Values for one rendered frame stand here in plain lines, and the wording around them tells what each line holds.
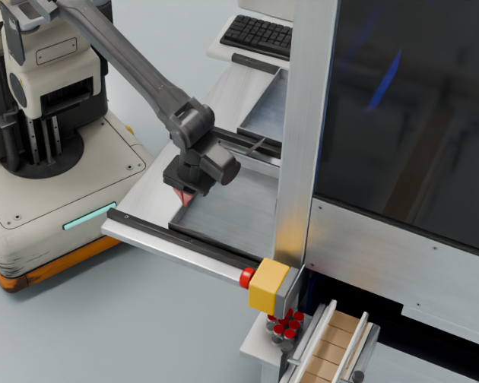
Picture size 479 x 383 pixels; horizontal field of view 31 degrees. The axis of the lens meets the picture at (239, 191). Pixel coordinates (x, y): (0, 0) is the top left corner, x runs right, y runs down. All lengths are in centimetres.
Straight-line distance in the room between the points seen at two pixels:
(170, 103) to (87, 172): 125
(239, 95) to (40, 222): 85
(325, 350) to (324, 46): 61
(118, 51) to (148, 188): 40
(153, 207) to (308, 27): 76
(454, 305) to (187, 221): 62
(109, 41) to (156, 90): 13
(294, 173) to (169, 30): 252
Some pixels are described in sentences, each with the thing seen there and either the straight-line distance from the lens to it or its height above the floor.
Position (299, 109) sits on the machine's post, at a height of 139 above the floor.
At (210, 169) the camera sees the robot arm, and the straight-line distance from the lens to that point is 168.
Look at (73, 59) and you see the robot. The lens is 246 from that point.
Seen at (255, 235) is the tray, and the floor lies 88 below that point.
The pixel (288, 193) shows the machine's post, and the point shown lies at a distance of 151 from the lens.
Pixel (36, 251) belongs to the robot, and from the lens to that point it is 276.
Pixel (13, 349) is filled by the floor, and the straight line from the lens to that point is 280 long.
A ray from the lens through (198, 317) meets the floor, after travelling 281.
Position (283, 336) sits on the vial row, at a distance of 167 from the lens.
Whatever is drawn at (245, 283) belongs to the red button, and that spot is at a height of 100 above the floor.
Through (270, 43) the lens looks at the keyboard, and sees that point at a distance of 246.
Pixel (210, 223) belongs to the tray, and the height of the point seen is 88.
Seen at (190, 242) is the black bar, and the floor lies 90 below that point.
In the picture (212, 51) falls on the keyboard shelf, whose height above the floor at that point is 80.
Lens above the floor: 227
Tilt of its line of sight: 46 degrees down
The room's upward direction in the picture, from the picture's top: 3 degrees clockwise
